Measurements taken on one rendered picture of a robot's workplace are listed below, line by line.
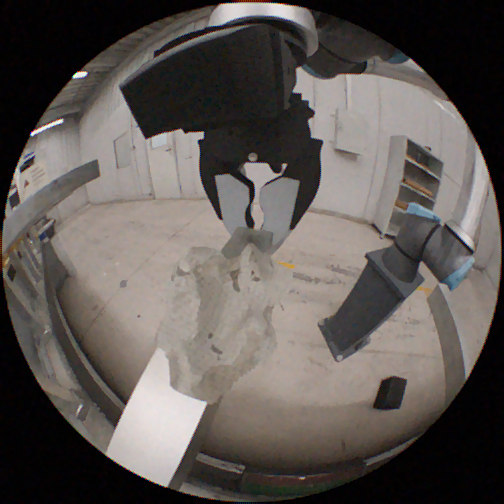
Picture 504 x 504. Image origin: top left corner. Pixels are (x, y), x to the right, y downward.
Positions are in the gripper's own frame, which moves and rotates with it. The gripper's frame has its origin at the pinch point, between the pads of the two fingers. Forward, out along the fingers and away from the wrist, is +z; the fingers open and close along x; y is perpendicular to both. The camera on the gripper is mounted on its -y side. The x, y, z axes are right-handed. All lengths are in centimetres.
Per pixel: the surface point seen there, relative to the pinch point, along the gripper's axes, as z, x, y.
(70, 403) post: 8.2, 19.0, -31.1
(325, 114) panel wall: -69, -36, 233
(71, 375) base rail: 12.2, 26.9, -29.7
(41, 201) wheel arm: -11.8, 23.4, -11.3
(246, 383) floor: 83, 2, -7
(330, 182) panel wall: 34, -53, 231
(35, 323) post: 6, 44, -32
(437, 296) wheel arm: -0.3, -23.6, -2.0
